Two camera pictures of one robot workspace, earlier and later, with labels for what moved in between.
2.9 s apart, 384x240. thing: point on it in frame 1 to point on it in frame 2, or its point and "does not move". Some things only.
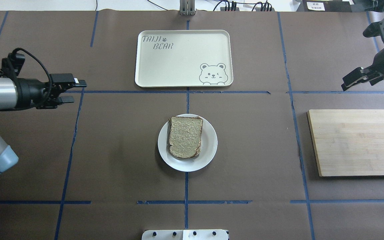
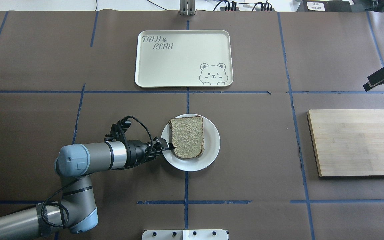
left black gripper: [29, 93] to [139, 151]
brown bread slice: [185, 136] does not move
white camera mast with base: [185, 234] does not move
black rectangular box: [327, 6] does not move
